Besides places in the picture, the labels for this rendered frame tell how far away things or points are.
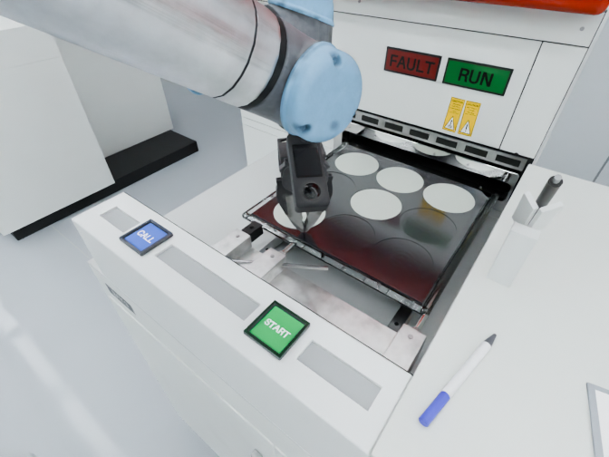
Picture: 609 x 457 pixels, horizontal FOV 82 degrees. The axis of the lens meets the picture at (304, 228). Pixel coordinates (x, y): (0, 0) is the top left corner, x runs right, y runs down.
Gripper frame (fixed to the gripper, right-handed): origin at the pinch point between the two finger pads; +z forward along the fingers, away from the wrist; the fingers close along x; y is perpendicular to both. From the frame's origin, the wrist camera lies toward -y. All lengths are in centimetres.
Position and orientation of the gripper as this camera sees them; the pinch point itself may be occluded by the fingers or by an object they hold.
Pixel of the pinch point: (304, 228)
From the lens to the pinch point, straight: 61.5
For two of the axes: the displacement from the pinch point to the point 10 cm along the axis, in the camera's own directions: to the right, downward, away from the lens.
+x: -9.9, 0.9, -1.1
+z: 0.0, 7.5, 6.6
